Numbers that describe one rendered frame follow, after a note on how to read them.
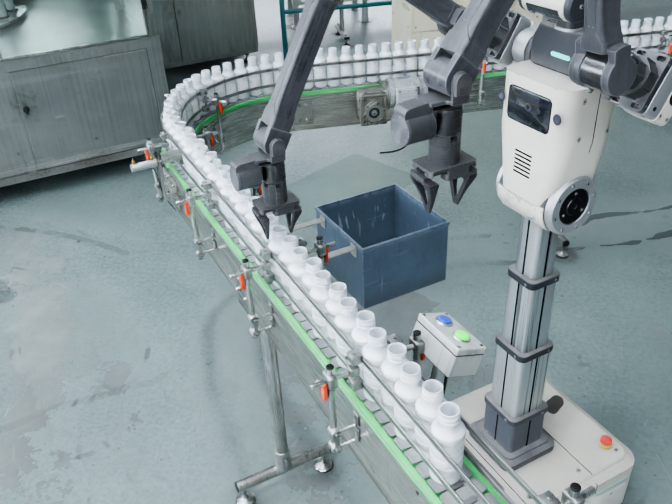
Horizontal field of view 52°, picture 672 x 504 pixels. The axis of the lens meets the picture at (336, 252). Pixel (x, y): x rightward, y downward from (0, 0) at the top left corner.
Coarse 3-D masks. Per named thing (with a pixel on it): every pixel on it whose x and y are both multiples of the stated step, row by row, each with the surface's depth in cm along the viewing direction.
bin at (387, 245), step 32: (384, 192) 234; (320, 224) 224; (352, 224) 234; (384, 224) 241; (416, 224) 230; (448, 224) 212; (352, 256) 209; (384, 256) 206; (416, 256) 213; (352, 288) 216; (384, 288) 212; (416, 288) 219
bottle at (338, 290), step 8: (336, 288) 150; (344, 288) 149; (336, 296) 147; (344, 296) 148; (328, 304) 149; (336, 304) 148; (328, 312) 149; (336, 312) 148; (328, 328) 152; (328, 336) 154
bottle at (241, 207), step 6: (240, 192) 189; (246, 192) 190; (240, 198) 187; (246, 198) 187; (240, 204) 188; (246, 204) 188; (240, 210) 188; (246, 210) 188; (240, 216) 189; (240, 222) 190; (240, 228) 191; (246, 234) 192; (240, 240) 194; (246, 240) 193
